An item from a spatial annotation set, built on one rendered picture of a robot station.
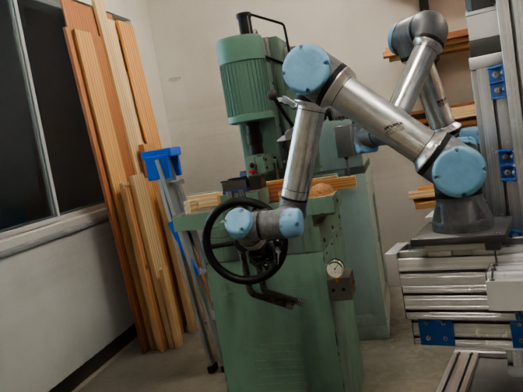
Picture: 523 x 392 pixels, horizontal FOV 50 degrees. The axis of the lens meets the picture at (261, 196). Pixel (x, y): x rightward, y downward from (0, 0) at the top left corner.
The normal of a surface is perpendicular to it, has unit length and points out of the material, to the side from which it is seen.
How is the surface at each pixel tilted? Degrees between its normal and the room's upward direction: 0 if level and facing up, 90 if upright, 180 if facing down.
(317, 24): 90
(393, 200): 90
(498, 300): 90
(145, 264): 87
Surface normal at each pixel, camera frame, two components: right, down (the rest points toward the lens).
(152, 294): 0.95, -0.18
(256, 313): -0.25, 0.14
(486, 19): -0.47, 0.17
